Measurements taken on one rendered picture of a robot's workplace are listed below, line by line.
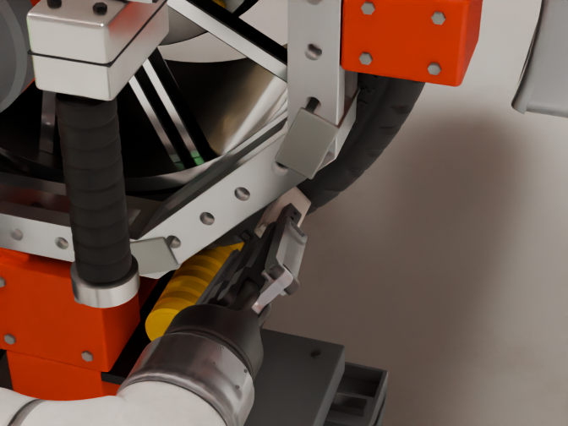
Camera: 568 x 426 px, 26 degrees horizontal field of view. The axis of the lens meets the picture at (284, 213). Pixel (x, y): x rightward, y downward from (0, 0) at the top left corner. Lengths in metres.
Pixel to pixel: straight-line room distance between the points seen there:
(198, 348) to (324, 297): 1.11
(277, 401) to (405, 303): 0.53
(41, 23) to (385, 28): 0.28
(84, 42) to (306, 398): 0.85
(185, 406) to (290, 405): 0.65
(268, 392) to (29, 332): 0.40
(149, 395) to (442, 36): 0.32
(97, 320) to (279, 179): 0.25
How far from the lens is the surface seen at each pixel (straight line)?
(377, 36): 0.88
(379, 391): 1.57
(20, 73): 0.89
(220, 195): 1.00
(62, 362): 1.19
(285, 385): 1.49
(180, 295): 1.13
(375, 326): 1.91
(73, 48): 0.70
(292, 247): 0.97
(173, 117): 1.11
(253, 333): 0.91
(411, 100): 1.01
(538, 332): 1.94
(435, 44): 0.88
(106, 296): 0.79
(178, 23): 1.18
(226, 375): 0.86
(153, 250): 1.06
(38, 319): 1.16
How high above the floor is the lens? 1.26
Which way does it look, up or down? 36 degrees down
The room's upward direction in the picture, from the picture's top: straight up
